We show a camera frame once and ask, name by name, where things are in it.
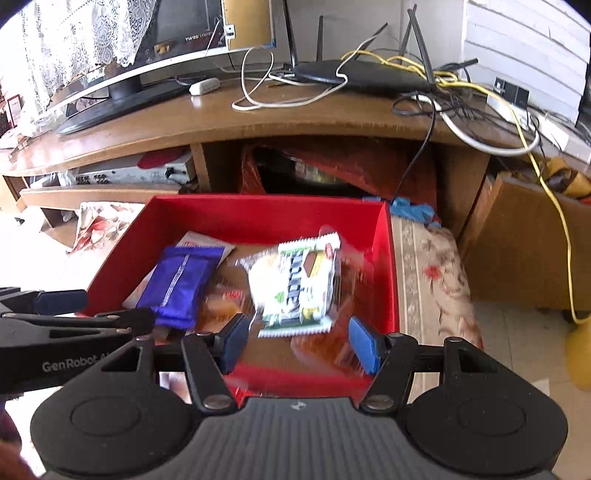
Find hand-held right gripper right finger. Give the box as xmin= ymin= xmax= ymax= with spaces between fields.
xmin=348 ymin=316 xmax=502 ymax=414

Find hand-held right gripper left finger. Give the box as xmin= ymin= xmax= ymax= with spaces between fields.
xmin=99 ymin=313 xmax=252 ymax=414

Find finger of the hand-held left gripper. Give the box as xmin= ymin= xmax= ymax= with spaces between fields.
xmin=0 ymin=287 xmax=88 ymax=317
xmin=0 ymin=308 xmax=155 ymax=341

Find orange pastry packet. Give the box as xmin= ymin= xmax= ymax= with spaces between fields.
xmin=290 ymin=258 xmax=371 ymax=371

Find clear orange biscuit packet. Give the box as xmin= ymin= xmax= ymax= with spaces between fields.
xmin=203 ymin=281 xmax=248 ymax=333

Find clear pale cake packet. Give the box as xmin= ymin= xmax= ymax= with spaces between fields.
xmin=235 ymin=251 xmax=288 ymax=315

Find blue wafer biscuit packet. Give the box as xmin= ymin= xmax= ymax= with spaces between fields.
xmin=136 ymin=246 xmax=225 ymax=330

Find green white snack packet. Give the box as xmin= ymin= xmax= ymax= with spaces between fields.
xmin=256 ymin=232 xmax=342 ymax=340

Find white spicy strip packet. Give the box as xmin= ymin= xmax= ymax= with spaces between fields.
xmin=122 ymin=231 xmax=237 ymax=310

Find red cardboard box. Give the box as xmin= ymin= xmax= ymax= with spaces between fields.
xmin=76 ymin=194 xmax=400 ymax=400

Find blue plastic bag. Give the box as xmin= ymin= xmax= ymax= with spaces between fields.
xmin=364 ymin=196 xmax=440 ymax=228

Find silver disc player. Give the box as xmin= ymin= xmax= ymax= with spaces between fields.
xmin=69 ymin=154 xmax=195 ymax=186

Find red round object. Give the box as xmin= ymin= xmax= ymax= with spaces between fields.
xmin=137 ymin=152 xmax=175 ymax=172

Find red plastic bag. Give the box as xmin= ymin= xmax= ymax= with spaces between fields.
xmin=240 ymin=143 xmax=439 ymax=206

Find yellow plastic container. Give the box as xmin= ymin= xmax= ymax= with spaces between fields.
xmin=567 ymin=320 xmax=591 ymax=389

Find wooden TV stand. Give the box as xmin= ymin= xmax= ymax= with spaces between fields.
xmin=0 ymin=78 xmax=546 ymax=241

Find yellow brown bag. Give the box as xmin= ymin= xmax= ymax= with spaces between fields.
xmin=542 ymin=157 xmax=591 ymax=200

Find white lace cloth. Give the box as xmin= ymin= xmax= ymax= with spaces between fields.
xmin=18 ymin=0 xmax=158 ymax=112

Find black router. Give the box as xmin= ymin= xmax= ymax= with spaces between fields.
xmin=281 ymin=4 xmax=481 ymax=96

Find white power strip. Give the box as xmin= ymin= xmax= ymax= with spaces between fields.
xmin=489 ymin=92 xmax=591 ymax=163

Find black television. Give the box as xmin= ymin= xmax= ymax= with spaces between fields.
xmin=28 ymin=0 xmax=278 ymax=136

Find black device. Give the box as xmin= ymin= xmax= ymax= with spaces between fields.
xmin=577 ymin=60 xmax=591 ymax=126

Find black cable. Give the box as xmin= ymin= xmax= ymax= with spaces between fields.
xmin=392 ymin=92 xmax=437 ymax=205

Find small picture frame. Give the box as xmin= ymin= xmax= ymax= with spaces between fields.
xmin=4 ymin=95 xmax=24 ymax=131

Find yellow cable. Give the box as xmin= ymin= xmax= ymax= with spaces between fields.
xmin=342 ymin=48 xmax=591 ymax=325

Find grey white cable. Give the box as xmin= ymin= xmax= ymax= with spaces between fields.
xmin=413 ymin=92 xmax=542 ymax=156

